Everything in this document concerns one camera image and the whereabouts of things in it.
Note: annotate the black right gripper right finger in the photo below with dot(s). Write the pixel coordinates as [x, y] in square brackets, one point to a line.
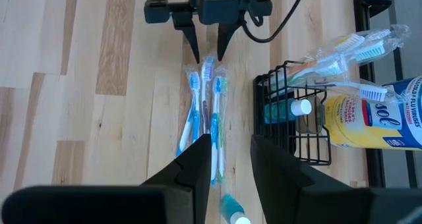
[290, 197]

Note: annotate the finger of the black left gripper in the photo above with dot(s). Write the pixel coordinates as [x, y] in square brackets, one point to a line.
[188, 26]
[225, 36]

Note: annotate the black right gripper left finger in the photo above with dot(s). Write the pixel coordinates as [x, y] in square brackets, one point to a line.
[184, 191]

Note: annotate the dark blue toothbrush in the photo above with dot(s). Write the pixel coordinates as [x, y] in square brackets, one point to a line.
[207, 72]

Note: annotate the light blue toothbrush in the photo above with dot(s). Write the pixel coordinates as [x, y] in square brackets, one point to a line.
[194, 82]

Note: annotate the blue green toothbrush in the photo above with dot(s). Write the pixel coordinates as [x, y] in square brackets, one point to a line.
[215, 128]

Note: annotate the blue mouthwash bottle white cap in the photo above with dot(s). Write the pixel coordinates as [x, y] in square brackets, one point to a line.
[301, 107]
[229, 207]

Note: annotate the orange white toothbrush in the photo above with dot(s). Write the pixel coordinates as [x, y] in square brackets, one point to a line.
[349, 43]

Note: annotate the green white toothbrush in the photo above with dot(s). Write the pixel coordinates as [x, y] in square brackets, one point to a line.
[371, 51]

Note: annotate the Lysol wipes canister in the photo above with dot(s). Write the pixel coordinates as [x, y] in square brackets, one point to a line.
[362, 131]

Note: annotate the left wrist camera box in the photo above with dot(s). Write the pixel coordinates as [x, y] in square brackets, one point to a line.
[221, 11]

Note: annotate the black aluminium table frame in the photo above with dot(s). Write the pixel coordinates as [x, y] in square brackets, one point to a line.
[374, 171]

